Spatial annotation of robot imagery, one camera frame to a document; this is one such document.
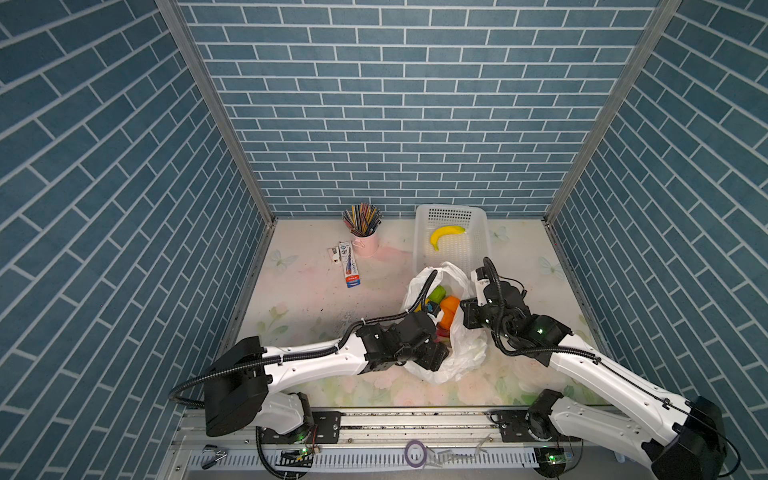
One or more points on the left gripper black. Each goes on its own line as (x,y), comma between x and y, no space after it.
(435,356)

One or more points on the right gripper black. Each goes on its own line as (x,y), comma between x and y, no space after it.
(468,310)

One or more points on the white plastic bag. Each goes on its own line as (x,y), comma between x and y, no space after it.
(466,348)

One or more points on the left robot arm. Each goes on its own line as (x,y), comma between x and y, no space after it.
(251,384)

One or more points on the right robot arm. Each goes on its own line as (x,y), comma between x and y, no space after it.
(672,436)

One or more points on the orange fruit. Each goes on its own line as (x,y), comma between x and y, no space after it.
(449,306)

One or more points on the white plastic basket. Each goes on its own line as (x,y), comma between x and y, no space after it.
(466,251)

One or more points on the yellow banana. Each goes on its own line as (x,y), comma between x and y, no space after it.
(444,231)

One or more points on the purple tape roll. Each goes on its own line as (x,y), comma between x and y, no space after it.
(416,454)

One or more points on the pink pencil cup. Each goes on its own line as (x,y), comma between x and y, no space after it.
(365,246)

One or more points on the toothpaste box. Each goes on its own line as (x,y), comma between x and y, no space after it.
(349,265)

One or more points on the small white eraser box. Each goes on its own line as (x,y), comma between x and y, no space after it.
(334,254)

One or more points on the colored pencils bundle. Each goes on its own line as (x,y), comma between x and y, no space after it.
(362,220)

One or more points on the metal clip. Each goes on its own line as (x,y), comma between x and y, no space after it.
(216,456)

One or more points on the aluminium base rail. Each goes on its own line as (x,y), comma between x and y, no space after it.
(368,440)

